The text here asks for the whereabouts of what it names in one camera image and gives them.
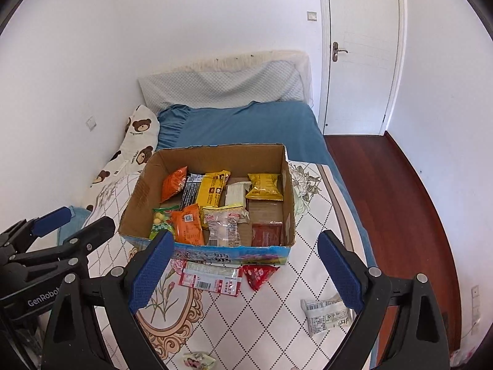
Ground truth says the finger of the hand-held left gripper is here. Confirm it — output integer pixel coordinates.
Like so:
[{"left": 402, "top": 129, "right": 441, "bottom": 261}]
[
  {"left": 0, "top": 207, "right": 74, "bottom": 257},
  {"left": 0, "top": 216, "right": 116, "bottom": 282}
]

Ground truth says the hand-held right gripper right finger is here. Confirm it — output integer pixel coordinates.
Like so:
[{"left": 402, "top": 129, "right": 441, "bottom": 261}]
[{"left": 318, "top": 230, "right": 451, "bottom": 370}]

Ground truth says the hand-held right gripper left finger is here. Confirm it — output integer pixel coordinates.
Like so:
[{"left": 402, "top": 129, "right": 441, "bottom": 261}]
[{"left": 42, "top": 230, "right": 176, "bottom": 370}]

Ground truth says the green packet of yellow balls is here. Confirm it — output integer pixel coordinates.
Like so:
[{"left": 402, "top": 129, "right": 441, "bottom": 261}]
[{"left": 148, "top": 206, "right": 178, "bottom": 241}]

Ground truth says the orange snack packet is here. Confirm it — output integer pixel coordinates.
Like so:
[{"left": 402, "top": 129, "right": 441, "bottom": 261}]
[
  {"left": 169, "top": 203, "right": 206, "bottom": 246},
  {"left": 160, "top": 166, "right": 189, "bottom": 203}
]

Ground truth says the printed cardboard box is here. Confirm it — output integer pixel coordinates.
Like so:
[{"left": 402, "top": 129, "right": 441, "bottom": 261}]
[{"left": 119, "top": 143, "right": 296, "bottom": 266}]

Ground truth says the dark red snack packet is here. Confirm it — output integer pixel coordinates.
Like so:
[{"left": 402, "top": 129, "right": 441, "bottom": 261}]
[{"left": 251, "top": 221, "right": 285, "bottom": 247}]

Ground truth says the black snack packet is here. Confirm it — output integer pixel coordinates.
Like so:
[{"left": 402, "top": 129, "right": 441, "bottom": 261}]
[{"left": 180, "top": 173, "right": 205, "bottom": 211}]

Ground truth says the clear yellow-edged bread packet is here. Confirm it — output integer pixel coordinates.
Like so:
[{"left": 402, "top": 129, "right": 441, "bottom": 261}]
[{"left": 201, "top": 204, "right": 251, "bottom": 247}]

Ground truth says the large yellow snack packet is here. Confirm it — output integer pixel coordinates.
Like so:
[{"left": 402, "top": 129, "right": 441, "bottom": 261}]
[{"left": 196, "top": 170, "right": 232, "bottom": 208}]

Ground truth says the small yellow snack packet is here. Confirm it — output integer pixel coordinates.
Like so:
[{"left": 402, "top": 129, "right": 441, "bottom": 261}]
[{"left": 246, "top": 173, "right": 285, "bottom": 201}]

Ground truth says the long white clear packet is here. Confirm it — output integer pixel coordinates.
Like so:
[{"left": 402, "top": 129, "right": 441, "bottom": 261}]
[{"left": 224, "top": 181, "right": 251, "bottom": 207}]

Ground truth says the light blue folded blanket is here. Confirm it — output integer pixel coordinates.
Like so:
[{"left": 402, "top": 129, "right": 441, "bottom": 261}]
[{"left": 58, "top": 206, "right": 92, "bottom": 241}]

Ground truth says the white grey snack packet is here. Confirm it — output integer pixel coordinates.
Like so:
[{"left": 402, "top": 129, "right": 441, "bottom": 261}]
[{"left": 300, "top": 293, "right": 353, "bottom": 336}]

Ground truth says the long red white snack packet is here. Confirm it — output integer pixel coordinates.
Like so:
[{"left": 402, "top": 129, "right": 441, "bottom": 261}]
[{"left": 179, "top": 261, "right": 243, "bottom": 297}]

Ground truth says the red triangular snack packet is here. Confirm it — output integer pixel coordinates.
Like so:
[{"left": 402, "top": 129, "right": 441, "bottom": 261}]
[{"left": 242, "top": 264, "right": 281, "bottom": 291}]

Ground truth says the white diamond-pattern quilt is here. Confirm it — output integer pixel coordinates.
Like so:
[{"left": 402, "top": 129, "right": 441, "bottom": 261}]
[{"left": 83, "top": 160, "right": 382, "bottom": 370}]

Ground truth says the small clear snack packet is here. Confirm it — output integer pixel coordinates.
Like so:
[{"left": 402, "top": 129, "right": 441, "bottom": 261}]
[{"left": 183, "top": 351, "right": 216, "bottom": 370}]

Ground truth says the bear print pillow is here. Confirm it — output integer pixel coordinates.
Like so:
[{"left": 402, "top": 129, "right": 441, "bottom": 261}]
[{"left": 83, "top": 105, "right": 160, "bottom": 212}]

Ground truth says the blue bed sheet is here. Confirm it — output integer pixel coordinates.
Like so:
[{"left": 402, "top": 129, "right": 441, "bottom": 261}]
[{"left": 156, "top": 100, "right": 380, "bottom": 278}]

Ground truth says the white quilted pillow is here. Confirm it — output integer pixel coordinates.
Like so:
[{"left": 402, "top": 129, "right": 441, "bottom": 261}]
[{"left": 138, "top": 50, "right": 312, "bottom": 112}]

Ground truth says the white door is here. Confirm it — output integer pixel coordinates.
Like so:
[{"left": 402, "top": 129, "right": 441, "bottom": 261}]
[{"left": 318, "top": 0, "right": 407, "bottom": 135}]

